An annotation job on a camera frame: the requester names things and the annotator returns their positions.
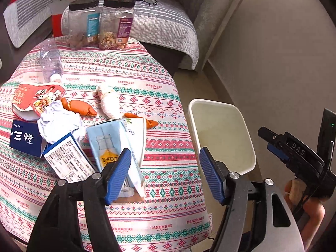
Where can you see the clear jar teal label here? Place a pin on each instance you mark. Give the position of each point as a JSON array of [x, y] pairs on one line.
[[84, 18]]

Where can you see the red instant noodle cup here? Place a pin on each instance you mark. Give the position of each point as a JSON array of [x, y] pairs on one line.
[[30, 99]]

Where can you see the dark blue carton box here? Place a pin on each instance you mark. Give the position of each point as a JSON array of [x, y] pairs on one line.
[[25, 137]]

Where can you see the light blue milk carton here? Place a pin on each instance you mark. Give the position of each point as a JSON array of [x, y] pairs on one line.
[[107, 140]]

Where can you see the white rolled tissue wad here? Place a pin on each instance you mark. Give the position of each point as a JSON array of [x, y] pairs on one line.
[[109, 102]]

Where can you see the clear plastic water bottle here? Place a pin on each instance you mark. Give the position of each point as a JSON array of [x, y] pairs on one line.
[[50, 61]]

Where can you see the white floral paper cup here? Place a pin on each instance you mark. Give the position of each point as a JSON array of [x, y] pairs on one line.
[[136, 131]]

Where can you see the person right hand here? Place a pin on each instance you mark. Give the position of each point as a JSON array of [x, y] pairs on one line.
[[316, 212]]

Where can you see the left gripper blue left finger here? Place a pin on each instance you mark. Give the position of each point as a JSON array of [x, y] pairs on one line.
[[116, 175]]

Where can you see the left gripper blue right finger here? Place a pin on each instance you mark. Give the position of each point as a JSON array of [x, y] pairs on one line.
[[214, 177]]

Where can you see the white blue paper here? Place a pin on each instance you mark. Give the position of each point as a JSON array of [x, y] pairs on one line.
[[56, 122]]

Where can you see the grey quilted sofa seat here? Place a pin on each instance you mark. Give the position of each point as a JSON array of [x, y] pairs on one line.
[[165, 24]]

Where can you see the white blue nutrition label carton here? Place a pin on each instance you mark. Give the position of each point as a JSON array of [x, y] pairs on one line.
[[68, 160]]

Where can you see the red box beside sofa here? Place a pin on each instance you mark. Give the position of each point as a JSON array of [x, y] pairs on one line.
[[56, 25]]

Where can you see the white plastic trash bin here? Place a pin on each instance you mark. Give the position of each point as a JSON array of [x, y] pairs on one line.
[[222, 129]]

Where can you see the grey striped sofa cover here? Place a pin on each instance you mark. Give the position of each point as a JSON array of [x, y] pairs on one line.
[[24, 17]]

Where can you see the clear jar purple label nuts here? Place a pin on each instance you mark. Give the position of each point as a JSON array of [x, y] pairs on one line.
[[116, 20]]

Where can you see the grey curtain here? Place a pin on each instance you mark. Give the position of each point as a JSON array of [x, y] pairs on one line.
[[210, 18]]

